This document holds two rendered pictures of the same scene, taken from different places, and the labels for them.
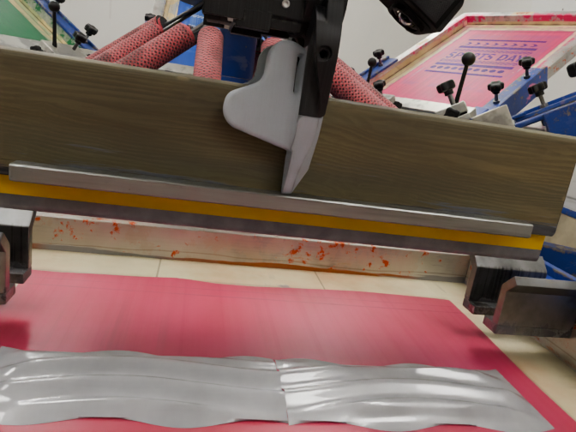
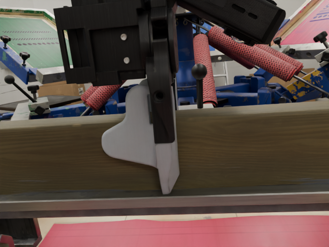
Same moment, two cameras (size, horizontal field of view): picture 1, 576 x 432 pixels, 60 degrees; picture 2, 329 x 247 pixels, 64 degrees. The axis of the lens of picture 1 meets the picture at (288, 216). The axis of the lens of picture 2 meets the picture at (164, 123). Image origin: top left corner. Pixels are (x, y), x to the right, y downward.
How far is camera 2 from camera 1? 15 cm
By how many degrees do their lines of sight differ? 17
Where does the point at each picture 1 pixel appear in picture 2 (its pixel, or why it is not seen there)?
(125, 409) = not seen: outside the picture
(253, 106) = (122, 140)
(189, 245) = not seen: hidden behind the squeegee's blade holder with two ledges
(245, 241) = not seen: hidden behind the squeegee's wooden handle
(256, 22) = (107, 81)
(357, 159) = (220, 157)
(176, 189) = (86, 203)
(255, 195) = (142, 200)
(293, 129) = (155, 153)
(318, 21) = (148, 71)
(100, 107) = (30, 155)
